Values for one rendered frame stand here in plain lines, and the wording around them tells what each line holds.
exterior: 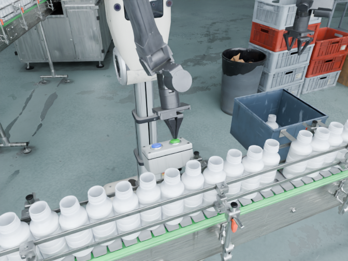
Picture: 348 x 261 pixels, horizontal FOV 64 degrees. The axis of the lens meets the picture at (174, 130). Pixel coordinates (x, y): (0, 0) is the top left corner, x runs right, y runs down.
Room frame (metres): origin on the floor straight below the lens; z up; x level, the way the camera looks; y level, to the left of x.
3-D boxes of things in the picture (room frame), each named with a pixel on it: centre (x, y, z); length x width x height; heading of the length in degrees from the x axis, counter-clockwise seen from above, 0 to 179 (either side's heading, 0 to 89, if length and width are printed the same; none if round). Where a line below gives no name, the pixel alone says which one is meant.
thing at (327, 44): (3.42, -1.80, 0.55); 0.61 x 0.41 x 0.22; 115
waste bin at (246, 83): (2.77, -0.71, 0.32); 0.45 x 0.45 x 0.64
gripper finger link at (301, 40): (1.16, -0.52, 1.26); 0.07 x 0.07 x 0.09; 22
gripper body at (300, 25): (1.17, -0.52, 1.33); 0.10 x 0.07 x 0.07; 22
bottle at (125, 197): (0.44, 0.11, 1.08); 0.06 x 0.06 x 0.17
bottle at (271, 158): (0.60, -0.27, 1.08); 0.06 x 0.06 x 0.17
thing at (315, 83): (3.42, -1.80, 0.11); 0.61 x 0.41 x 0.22; 115
